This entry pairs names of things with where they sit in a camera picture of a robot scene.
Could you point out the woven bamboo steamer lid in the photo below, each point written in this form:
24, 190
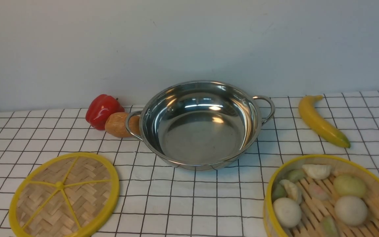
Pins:
72, 195

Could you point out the bamboo steamer basket yellow rims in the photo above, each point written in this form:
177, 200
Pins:
313, 210

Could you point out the brown potato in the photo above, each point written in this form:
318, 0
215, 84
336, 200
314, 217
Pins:
115, 125

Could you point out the white checkered tablecloth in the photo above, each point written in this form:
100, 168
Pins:
158, 200

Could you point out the red bell pepper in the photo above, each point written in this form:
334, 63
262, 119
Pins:
101, 109

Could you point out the white green folded dumpling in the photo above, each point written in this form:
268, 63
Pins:
292, 190

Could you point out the yellow banana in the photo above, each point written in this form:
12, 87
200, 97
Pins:
318, 124

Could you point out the white round bun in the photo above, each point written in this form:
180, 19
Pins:
351, 210
287, 212

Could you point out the white pleated dumpling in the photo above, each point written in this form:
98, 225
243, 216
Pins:
317, 171

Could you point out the pink shrimp dumpling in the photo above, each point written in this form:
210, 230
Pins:
317, 192

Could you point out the green leaf dumpling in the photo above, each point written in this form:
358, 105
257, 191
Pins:
328, 227

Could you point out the stainless steel two-handled pot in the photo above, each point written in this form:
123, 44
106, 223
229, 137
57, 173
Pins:
200, 125

